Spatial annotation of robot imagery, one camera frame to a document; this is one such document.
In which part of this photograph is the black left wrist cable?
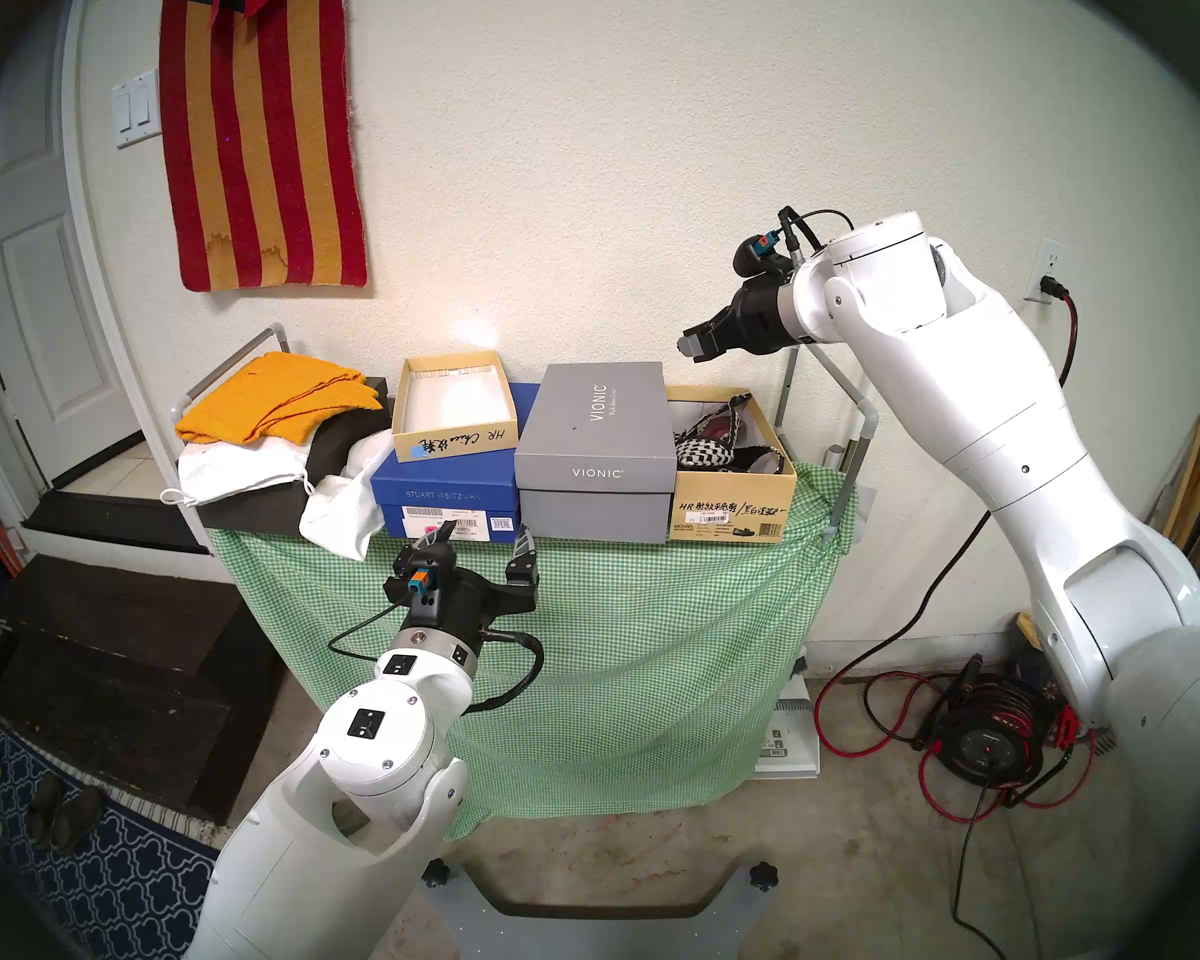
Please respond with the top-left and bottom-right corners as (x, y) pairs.
(327, 603), (546, 717)

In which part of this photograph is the green checked tablecloth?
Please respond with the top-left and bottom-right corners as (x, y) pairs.
(208, 463), (858, 841)

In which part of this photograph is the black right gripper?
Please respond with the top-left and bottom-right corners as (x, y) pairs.
(678, 271), (801, 361)

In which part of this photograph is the white wall outlet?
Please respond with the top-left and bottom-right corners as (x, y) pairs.
(1026, 240), (1069, 306)

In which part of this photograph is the blue Stuart Weitzman shoe box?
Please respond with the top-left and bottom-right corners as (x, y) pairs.
(370, 383), (541, 544)

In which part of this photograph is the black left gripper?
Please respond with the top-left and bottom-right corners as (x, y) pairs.
(405, 520), (540, 661)

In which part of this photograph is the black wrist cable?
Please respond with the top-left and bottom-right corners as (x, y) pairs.
(327, 603), (546, 717)
(778, 206), (856, 259)

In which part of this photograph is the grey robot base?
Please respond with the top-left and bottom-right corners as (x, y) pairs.
(420, 858), (781, 960)

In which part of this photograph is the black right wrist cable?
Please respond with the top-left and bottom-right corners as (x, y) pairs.
(778, 206), (856, 259)

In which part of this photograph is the tan shoe box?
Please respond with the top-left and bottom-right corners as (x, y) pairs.
(665, 385), (799, 545)

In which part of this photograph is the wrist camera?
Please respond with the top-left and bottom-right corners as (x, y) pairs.
(398, 546), (458, 604)
(733, 230), (796, 281)

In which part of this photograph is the white light switch plate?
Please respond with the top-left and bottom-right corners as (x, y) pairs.
(111, 69), (163, 150)

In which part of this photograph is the white device under table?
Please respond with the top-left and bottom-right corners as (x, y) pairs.
(755, 658), (823, 779)

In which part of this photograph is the orange folded cloth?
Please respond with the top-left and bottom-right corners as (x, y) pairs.
(176, 352), (386, 447)

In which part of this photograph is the white drawstring dust bag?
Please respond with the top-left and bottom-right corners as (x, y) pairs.
(160, 433), (313, 509)

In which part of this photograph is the dark brown floor mat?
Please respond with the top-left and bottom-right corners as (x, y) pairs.
(0, 553), (289, 827)

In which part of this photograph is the black power cord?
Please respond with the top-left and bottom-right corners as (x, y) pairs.
(825, 278), (1079, 681)

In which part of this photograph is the red yellow striped wall hanging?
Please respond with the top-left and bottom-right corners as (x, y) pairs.
(159, 0), (369, 293)

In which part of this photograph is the grey cart handle frame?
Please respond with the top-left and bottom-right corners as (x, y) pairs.
(775, 346), (881, 551)
(170, 323), (291, 421)

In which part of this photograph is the small tan open box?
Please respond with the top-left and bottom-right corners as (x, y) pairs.
(392, 351), (520, 464)

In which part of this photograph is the dark slipper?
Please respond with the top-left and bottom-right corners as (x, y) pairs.
(52, 785), (109, 855)
(25, 773), (63, 846)

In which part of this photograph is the grey Vionic shoe box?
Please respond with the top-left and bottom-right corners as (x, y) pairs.
(513, 362), (679, 546)

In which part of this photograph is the white cloth dust bag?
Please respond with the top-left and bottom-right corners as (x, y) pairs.
(298, 428), (397, 562)

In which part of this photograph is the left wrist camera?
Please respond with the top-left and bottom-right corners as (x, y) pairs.
(398, 546), (458, 604)

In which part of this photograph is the blue patterned rug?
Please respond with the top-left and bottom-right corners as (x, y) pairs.
(0, 723), (219, 960)

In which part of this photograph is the thin black floor cable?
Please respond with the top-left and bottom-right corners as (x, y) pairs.
(950, 783), (1009, 960)

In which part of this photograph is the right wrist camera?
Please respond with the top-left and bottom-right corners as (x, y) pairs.
(733, 230), (796, 281)

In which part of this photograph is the black flat box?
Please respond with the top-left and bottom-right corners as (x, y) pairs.
(195, 373), (393, 537)

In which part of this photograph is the black red cable reel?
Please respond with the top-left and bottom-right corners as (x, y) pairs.
(935, 656), (1053, 791)

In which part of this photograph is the white panel door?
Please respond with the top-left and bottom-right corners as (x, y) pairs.
(0, 0), (146, 494)

